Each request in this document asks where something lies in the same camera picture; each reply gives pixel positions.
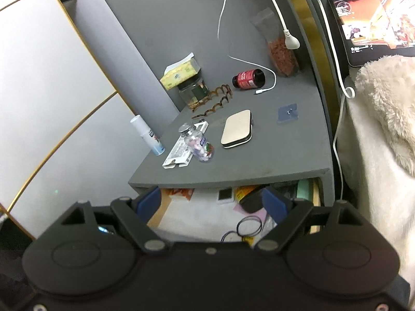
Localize white printed box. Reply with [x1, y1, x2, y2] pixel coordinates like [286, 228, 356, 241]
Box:
[162, 119, 209, 169]

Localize clear jar black lid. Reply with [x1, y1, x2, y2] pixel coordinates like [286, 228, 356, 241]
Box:
[177, 79, 210, 110]

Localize clear bag red contents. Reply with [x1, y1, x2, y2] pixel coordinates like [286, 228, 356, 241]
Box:
[251, 8, 299, 77]

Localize black hair tie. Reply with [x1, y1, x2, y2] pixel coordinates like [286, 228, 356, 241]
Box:
[236, 215, 263, 237]

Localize green packet in drawer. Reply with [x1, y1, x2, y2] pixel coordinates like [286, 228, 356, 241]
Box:
[297, 179, 314, 201]

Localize pink paper in drawer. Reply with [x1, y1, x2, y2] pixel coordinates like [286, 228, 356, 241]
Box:
[233, 202, 276, 234]

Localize small black white card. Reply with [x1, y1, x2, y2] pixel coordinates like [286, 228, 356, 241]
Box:
[217, 187, 234, 204]

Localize tablet with screen on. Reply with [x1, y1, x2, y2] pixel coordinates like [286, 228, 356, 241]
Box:
[328, 0, 414, 67]

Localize beige zip case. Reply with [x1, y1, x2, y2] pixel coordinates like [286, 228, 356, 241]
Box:
[220, 110, 253, 149]

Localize white blue spray bottle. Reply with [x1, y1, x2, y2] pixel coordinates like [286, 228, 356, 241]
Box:
[130, 115, 165, 156]

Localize cream fluffy blanket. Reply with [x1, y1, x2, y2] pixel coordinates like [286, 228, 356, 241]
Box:
[335, 55, 415, 286]

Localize yellow tissue pack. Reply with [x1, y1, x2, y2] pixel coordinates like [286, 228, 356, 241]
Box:
[160, 52, 200, 91]

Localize clear bottle of candies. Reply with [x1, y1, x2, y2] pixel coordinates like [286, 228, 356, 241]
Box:
[179, 123, 215, 162]

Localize blue adhesive hook pad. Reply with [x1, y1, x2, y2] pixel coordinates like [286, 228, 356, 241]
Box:
[277, 103, 298, 124]

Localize grey bedside cabinet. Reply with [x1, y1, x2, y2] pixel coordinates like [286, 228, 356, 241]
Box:
[106, 0, 334, 206]

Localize white cable with round plug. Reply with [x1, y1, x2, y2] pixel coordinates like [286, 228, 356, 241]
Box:
[258, 0, 302, 51]

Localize black pouch in drawer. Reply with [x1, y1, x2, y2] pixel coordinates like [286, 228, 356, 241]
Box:
[239, 188, 263, 214]

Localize red label supplement bottle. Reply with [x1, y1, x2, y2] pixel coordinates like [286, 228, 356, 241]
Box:
[232, 69, 266, 90]

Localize white usb charging cable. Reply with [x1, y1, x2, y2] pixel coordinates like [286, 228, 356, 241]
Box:
[212, 0, 278, 96]

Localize brown wavy headband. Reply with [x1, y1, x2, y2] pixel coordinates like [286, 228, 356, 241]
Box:
[191, 84, 233, 120]

